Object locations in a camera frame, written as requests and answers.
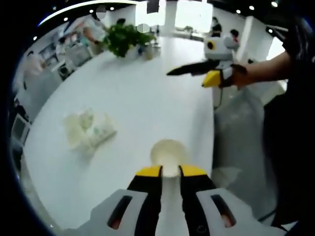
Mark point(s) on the grey office chair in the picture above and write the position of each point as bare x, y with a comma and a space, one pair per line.
238, 147

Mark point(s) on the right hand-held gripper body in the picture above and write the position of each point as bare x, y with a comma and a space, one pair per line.
219, 51

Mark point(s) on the green potted plant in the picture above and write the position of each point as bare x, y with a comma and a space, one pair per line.
125, 39

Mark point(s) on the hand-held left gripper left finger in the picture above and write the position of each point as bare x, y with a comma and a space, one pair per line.
147, 196

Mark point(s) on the person's right hand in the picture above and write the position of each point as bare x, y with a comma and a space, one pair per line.
238, 79

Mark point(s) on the black wall screen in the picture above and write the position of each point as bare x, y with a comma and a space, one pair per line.
152, 6

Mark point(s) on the white table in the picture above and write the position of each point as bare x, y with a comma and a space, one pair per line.
147, 98

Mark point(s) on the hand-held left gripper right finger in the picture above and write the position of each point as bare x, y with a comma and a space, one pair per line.
194, 196

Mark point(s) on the white monitor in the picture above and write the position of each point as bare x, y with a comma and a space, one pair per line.
19, 127

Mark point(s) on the curved ceiling light strip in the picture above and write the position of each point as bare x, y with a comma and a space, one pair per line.
86, 6

